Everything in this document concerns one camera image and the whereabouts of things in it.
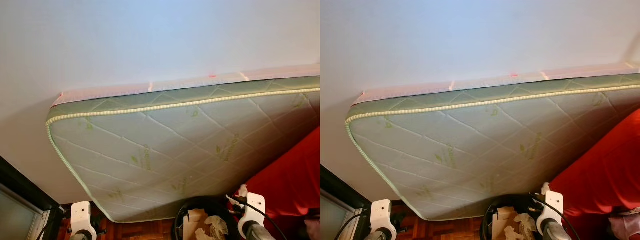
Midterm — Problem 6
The dark framed glass door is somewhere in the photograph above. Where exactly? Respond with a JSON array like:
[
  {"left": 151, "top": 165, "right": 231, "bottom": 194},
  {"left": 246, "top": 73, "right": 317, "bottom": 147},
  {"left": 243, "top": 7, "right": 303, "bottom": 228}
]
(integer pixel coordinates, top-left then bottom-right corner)
[
  {"left": 0, "top": 156, "right": 64, "bottom": 240},
  {"left": 320, "top": 165, "right": 372, "bottom": 240}
]

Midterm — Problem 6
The crumpled beige paper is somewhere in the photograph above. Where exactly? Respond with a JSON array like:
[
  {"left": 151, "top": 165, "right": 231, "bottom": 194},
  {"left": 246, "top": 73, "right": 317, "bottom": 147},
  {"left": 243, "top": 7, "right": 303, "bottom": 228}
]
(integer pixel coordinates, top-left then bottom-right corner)
[
  {"left": 196, "top": 215, "right": 229, "bottom": 240},
  {"left": 504, "top": 213, "right": 537, "bottom": 240}
]

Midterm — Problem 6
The red cushion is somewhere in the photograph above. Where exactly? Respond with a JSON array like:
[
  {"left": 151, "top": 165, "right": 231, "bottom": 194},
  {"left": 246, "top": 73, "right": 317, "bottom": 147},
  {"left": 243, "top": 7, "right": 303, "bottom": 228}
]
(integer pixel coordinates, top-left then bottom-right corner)
[
  {"left": 549, "top": 109, "right": 640, "bottom": 236},
  {"left": 244, "top": 126, "right": 321, "bottom": 223}
]

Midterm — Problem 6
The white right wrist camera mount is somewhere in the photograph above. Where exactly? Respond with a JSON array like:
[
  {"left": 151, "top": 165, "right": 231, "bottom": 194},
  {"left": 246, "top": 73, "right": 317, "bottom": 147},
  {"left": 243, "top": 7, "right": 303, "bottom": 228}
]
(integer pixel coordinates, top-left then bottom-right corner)
[
  {"left": 537, "top": 190, "right": 565, "bottom": 234},
  {"left": 238, "top": 192, "right": 266, "bottom": 236}
]

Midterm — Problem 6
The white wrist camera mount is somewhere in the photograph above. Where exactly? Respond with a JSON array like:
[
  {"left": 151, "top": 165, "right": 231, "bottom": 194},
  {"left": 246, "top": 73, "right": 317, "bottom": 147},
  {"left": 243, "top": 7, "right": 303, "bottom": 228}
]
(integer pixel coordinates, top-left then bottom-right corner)
[
  {"left": 370, "top": 199, "right": 397, "bottom": 236},
  {"left": 238, "top": 192, "right": 266, "bottom": 236},
  {"left": 70, "top": 201, "right": 97, "bottom": 237},
  {"left": 537, "top": 190, "right": 565, "bottom": 234}
]

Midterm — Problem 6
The green white quilted mattress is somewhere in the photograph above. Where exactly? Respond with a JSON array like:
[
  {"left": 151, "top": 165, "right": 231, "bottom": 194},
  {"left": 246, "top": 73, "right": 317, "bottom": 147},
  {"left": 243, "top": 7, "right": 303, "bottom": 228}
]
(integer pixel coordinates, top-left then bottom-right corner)
[
  {"left": 345, "top": 72, "right": 640, "bottom": 221},
  {"left": 46, "top": 75, "right": 321, "bottom": 223}
]

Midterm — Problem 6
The black round waste bin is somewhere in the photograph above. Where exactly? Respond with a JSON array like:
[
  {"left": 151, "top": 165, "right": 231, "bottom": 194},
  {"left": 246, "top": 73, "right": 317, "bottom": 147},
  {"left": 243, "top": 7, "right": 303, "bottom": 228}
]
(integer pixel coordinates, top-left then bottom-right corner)
[
  {"left": 172, "top": 196, "right": 242, "bottom": 240},
  {"left": 480, "top": 194, "right": 547, "bottom": 240}
]

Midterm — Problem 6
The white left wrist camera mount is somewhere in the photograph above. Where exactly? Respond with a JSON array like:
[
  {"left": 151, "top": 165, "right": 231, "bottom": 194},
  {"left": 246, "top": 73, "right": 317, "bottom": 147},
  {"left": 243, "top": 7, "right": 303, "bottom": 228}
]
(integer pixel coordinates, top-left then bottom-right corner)
[
  {"left": 70, "top": 201, "right": 97, "bottom": 237},
  {"left": 370, "top": 199, "right": 397, "bottom": 236}
]

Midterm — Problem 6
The brown cardboard piece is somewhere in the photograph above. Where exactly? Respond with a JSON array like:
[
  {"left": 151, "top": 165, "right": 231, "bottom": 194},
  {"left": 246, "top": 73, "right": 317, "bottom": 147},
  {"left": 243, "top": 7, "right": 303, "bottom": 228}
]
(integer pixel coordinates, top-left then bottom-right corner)
[
  {"left": 492, "top": 206, "right": 518, "bottom": 240},
  {"left": 186, "top": 208, "right": 209, "bottom": 240}
]

